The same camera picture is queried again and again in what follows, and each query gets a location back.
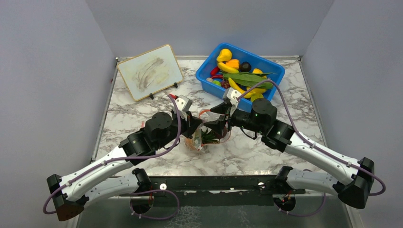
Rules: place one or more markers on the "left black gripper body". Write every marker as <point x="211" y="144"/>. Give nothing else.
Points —
<point x="184" y="125"/>

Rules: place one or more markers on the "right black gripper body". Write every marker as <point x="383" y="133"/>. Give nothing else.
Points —
<point x="242" y="119"/>

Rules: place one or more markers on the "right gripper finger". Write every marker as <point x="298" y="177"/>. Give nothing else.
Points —
<point x="223" y="108"/>
<point x="217" y="126"/>

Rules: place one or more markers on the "orange toy pineapple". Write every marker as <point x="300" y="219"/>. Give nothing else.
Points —
<point x="200" y="139"/>

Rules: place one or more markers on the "clear orange zip bag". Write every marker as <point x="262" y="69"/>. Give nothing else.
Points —
<point x="223" y="139"/>

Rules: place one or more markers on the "yellow toy banana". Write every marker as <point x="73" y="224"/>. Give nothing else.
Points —
<point x="227" y="69"/>
<point x="237" y="88"/>

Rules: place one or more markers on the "orange toy bell pepper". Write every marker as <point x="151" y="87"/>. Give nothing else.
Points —
<point x="234" y="63"/>

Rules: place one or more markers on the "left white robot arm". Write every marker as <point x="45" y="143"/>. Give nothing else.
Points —
<point x="71" y="193"/>

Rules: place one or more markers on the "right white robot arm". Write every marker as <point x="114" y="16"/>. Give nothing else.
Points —
<point x="347" y="178"/>

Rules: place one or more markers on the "red toy grapes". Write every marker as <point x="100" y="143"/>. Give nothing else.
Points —
<point x="225" y="84"/>

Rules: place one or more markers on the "green toy lime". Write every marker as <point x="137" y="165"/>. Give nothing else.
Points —
<point x="216" y="82"/>

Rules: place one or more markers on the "yellow toy starfruit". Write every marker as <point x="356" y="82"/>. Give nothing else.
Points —
<point x="256" y="96"/>

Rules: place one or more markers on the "red toy chili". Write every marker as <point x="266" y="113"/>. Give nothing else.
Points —
<point x="216" y="73"/>

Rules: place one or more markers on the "green leafy vegetable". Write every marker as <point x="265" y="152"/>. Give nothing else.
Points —
<point x="246" y="79"/>

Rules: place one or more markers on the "blue plastic bin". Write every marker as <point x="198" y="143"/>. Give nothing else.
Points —
<point x="276" y="71"/>

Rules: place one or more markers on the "dark round plum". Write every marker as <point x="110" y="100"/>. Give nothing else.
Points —
<point x="245" y="67"/>

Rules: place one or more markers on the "small yellow toy fruit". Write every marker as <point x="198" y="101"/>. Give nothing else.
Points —
<point x="258" y="72"/>

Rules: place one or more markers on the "white drawing board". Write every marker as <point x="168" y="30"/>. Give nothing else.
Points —
<point x="150" y="72"/>

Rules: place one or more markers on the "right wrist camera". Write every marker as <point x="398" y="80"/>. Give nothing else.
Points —
<point x="231" y="95"/>

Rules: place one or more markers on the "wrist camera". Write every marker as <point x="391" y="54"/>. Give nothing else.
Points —
<point x="183" y="103"/>
<point x="231" y="95"/>

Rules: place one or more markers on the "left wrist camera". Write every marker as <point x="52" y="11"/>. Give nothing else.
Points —
<point x="183" y="103"/>

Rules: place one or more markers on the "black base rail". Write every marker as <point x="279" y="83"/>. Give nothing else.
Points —
<point x="205" y="191"/>

